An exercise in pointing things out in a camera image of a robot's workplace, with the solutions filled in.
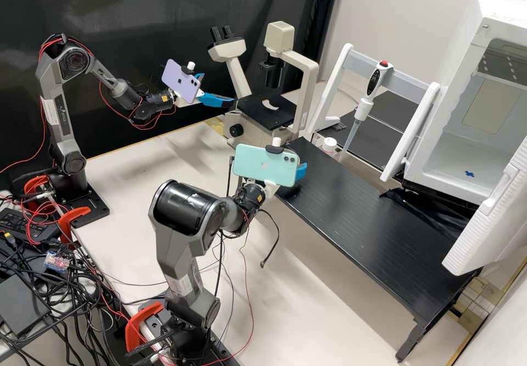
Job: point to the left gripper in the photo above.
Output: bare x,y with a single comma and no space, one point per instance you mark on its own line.
200,93

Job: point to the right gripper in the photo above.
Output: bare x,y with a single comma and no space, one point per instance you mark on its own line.
270,184

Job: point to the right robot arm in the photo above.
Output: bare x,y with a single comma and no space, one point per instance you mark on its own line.
181,213

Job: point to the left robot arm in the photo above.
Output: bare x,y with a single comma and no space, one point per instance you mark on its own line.
57,115

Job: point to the white-capped bottle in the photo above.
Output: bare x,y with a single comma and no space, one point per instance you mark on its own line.
329,143

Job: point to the cream microscope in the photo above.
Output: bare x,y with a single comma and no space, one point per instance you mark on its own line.
263,115

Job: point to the black platform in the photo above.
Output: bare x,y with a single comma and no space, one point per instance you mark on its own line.
362,218
379,135

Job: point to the white pipette stand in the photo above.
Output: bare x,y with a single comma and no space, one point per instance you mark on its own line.
411,131

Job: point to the pipette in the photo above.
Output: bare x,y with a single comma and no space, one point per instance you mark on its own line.
376,78

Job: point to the white incubator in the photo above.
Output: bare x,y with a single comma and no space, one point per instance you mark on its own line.
457,168

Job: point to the orange clamp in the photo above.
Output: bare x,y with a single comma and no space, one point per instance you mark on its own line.
31,187
136,325
76,213

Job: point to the incubator door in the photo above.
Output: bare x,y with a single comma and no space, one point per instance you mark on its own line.
490,226

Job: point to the small circuit board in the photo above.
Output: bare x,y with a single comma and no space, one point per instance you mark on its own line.
57,260

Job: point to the flat black box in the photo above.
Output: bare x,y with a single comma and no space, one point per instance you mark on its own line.
20,304

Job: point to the left wrist camera phone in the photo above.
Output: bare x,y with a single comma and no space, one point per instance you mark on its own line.
179,78

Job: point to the wrist camera phone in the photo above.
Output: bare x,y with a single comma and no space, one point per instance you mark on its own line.
179,78
259,166

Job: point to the right wrist camera phone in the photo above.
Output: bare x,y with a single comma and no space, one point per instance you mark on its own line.
259,166

